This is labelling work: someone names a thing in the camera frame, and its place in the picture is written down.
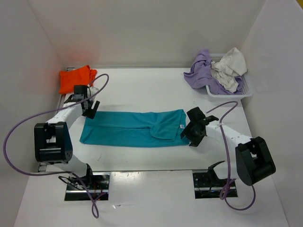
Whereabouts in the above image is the orange t shirt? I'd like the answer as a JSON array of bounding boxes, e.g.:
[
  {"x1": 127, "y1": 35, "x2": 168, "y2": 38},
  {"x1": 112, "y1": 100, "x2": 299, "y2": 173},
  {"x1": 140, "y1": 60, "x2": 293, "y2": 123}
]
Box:
[{"x1": 59, "y1": 65, "x2": 97, "y2": 95}]

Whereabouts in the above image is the teal t shirt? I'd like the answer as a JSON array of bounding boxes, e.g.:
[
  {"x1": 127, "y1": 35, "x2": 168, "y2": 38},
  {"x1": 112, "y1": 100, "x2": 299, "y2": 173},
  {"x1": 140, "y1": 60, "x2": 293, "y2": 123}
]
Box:
[{"x1": 80, "y1": 109, "x2": 189, "y2": 148}]

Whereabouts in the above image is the lavender t shirt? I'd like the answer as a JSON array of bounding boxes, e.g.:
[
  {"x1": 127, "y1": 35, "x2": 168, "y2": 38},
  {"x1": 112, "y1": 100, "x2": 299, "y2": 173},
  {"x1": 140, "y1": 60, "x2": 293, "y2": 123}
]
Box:
[{"x1": 183, "y1": 49, "x2": 243, "y2": 95}]

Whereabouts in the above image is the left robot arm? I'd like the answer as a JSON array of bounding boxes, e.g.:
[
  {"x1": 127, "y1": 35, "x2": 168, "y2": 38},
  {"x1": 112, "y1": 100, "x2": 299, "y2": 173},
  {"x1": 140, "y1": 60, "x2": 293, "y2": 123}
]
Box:
[{"x1": 34, "y1": 85, "x2": 100, "y2": 188}]

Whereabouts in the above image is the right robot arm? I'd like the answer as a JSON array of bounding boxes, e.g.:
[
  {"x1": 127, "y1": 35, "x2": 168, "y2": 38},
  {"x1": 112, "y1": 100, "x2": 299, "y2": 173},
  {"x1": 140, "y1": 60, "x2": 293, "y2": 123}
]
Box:
[{"x1": 180, "y1": 107, "x2": 276, "y2": 186}]

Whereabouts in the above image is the white plastic basket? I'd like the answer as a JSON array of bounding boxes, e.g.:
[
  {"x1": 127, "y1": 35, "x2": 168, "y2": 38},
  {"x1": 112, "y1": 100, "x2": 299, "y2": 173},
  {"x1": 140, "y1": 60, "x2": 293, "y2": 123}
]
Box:
[{"x1": 203, "y1": 48, "x2": 253, "y2": 100}]

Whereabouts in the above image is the white t shirt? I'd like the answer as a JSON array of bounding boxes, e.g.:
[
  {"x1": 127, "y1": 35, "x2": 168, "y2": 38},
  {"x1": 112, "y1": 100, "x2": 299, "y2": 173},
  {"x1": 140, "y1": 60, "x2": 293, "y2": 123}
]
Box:
[{"x1": 211, "y1": 47, "x2": 247, "y2": 95}]

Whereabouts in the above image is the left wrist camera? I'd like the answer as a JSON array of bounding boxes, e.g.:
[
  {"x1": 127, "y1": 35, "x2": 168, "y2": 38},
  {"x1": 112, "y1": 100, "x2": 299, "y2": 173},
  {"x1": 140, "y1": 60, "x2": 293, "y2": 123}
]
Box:
[{"x1": 87, "y1": 87, "x2": 99, "y2": 97}]

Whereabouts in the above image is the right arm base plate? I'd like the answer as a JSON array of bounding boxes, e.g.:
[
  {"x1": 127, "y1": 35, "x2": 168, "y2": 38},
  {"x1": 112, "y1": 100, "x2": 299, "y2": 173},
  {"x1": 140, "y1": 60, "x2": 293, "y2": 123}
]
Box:
[{"x1": 192, "y1": 171, "x2": 227, "y2": 199}]

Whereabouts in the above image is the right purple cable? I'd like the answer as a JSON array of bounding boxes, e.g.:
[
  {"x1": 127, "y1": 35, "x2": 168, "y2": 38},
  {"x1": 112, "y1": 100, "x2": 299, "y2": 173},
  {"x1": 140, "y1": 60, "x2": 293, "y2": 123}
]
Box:
[{"x1": 206, "y1": 101, "x2": 257, "y2": 211}]

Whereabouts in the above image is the purple cable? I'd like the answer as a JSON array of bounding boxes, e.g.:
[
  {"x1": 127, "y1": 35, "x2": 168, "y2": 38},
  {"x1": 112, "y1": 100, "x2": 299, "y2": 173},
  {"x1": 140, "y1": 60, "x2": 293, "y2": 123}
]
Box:
[
  {"x1": 3, "y1": 73, "x2": 110, "y2": 218},
  {"x1": 206, "y1": 101, "x2": 257, "y2": 211}
]

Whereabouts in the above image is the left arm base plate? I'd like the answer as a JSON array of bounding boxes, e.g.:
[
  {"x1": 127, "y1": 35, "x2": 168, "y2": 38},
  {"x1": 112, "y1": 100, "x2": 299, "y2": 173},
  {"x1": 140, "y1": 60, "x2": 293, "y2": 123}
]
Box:
[{"x1": 58, "y1": 172, "x2": 110, "y2": 201}]

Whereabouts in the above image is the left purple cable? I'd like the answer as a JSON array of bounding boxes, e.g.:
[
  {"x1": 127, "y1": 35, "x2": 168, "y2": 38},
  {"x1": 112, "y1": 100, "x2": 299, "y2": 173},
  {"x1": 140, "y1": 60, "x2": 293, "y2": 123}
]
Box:
[{"x1": 3, "y1": 73, "x2": 110, "y2": 218}]

